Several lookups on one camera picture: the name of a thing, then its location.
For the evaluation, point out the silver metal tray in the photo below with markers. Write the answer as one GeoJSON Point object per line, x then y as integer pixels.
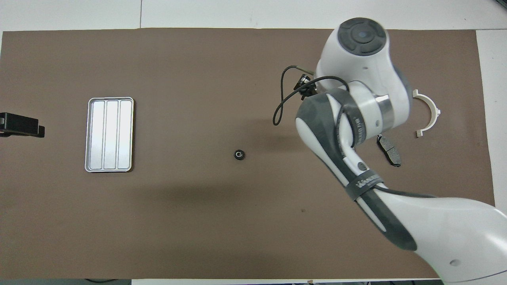
{"type": "Point", "coordinates": [109, 134]}

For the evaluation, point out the white semicircular plastic bracket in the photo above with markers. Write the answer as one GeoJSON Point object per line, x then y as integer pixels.
{"type": "Point", "coordinates": [435, 113]}

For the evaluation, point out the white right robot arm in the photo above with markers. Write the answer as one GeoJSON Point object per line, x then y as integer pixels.
{"type": "Point", "coordinates": [455, 237]}

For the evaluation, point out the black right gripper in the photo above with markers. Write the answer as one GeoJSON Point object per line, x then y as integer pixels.
{"type": "Point", "coordinates": [308, 93]}

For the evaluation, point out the brown paper table mat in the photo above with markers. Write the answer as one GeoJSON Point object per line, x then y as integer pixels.
{"type": "Point", "coordinates": [198, 221]}

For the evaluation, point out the large black bearing gear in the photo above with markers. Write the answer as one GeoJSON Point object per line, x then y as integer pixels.
{"type": "Point", "coordinates": [239, 154]}

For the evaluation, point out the curved dark brake pad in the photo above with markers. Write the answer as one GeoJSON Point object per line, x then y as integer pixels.
{"type": "Point", "coordinates": [390, 152]}

